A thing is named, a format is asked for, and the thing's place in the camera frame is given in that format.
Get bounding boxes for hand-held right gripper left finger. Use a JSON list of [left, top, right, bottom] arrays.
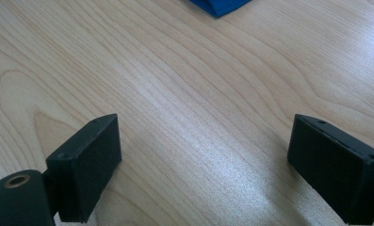
[[45, 113, 123, 224]]

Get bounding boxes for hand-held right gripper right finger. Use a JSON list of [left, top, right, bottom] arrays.
[[286, 113, 374, 226]]

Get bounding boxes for blue t-shirt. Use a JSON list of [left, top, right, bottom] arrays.
[[187, 0, 253, 19]]

